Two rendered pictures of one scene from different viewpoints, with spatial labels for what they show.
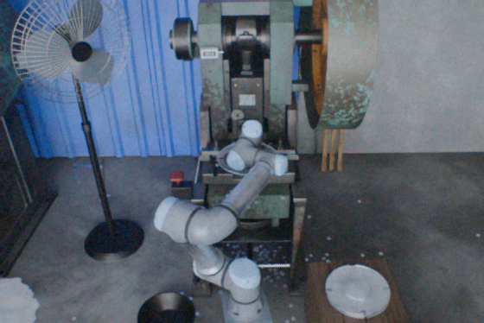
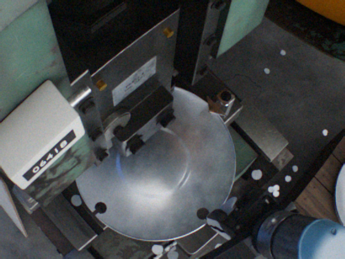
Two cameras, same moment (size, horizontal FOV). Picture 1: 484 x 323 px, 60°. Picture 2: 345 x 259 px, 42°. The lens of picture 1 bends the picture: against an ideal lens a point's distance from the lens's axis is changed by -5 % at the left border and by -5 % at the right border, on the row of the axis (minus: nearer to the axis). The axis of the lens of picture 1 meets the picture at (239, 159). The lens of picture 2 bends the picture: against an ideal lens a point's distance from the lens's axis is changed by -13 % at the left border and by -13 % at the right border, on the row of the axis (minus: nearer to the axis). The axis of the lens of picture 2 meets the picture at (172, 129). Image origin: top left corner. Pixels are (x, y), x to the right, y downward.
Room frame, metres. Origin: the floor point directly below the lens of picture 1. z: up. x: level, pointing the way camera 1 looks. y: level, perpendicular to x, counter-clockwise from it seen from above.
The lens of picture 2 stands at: (1.61, 0.12, 1.65)
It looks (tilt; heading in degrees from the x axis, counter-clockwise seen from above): 72 degrees down; 307
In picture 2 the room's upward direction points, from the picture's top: 9 degrees clockwise
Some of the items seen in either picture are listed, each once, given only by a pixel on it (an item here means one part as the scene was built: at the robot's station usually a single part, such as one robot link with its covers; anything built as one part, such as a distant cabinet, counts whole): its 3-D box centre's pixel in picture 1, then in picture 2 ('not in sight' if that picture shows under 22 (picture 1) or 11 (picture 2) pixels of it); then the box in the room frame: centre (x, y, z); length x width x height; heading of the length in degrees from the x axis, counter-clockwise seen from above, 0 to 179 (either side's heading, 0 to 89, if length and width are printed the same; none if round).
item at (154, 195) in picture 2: (248, 157); (153, 161); (1.76, -0.04, 0.78); 0.29 x 0.29 x 0.01
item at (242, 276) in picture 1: (243, 278); not in sight; (1.15, 0.00, 0.62); 0.13 x 0.12 x 0.14; 59
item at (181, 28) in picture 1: (191, 41); not in sight; (1.91, 0.20, 1.31); 0.22 x 0.12 x 0.22; 178
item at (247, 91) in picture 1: (247, 101); (113, 67); (1.85, -0.04, 1.04); 0.17 x 0.15 x 0.30; 178
